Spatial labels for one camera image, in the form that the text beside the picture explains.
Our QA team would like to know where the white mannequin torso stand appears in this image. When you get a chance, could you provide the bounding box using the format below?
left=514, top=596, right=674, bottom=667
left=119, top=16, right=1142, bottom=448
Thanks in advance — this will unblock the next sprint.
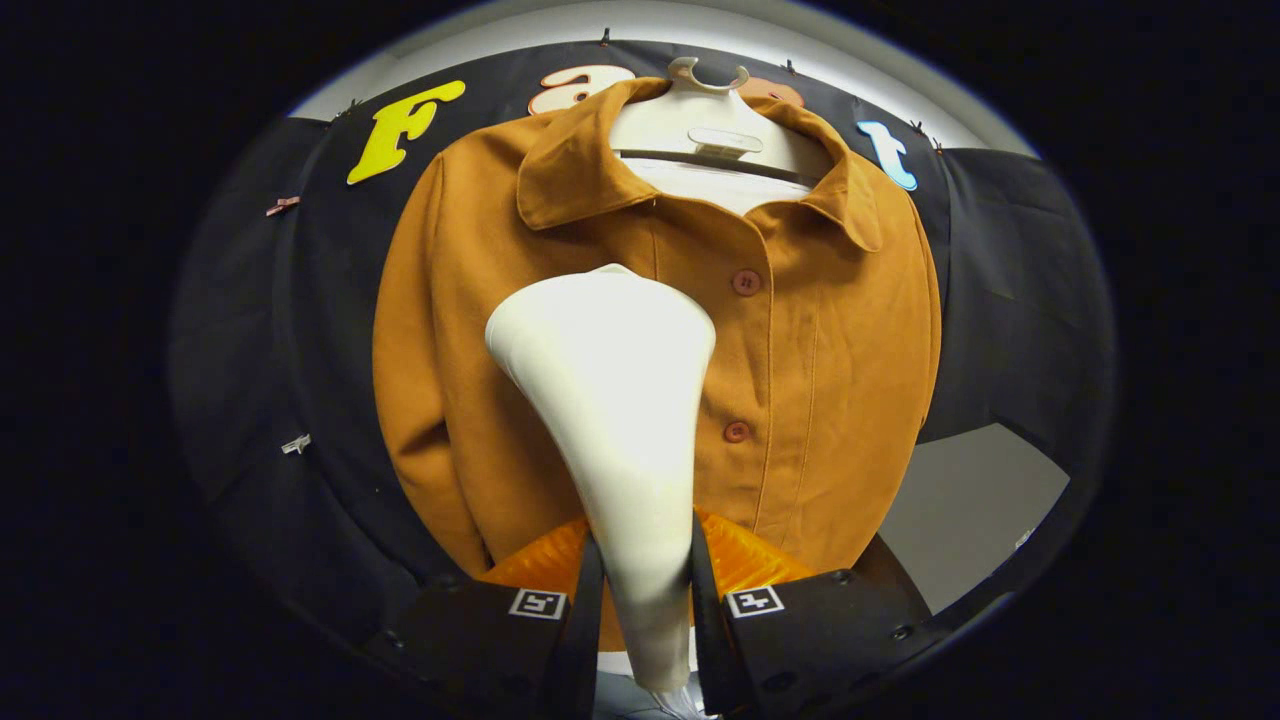
left=590, top=57, right=836, bottom=720

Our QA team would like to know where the white garment steamer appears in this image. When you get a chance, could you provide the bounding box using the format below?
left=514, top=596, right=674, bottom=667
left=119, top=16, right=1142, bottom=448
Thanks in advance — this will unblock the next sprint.
left=485, top=263, right=718, bottom=696

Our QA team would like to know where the grey table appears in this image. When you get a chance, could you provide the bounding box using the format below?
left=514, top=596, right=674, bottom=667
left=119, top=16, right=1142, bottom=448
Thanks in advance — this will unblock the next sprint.
left=880, top=423, right=1071, bottom=616

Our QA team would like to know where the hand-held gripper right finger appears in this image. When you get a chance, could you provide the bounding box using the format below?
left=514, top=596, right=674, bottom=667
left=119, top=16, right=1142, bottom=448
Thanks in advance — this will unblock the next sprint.
left=690, top=508, right=946, bottom=716

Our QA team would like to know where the brown button-up shirt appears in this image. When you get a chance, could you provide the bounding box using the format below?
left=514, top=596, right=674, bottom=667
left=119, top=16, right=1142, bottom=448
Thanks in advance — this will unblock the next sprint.
left=372, top=78, right=943, bottom=651

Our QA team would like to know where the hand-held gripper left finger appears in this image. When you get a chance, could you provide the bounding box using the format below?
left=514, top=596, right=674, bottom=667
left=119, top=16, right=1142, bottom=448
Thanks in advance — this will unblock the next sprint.
left=385, top=515, right=606, bottom=720

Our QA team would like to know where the black backdrop cloth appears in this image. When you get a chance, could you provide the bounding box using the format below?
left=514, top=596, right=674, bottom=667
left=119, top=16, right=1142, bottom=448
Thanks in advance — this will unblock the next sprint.
left=170, top=40, right=1116, bottom=651

